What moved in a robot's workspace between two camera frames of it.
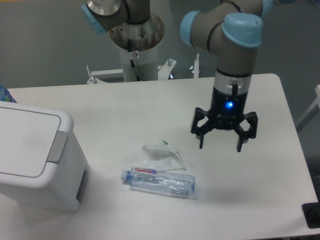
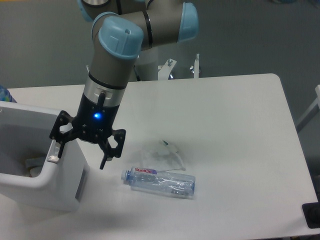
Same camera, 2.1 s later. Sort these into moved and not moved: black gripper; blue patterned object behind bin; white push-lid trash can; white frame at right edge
Moved: black gripper
Not moved: white frame at right edge; white push-lid trash can; blue patterned object behind bin
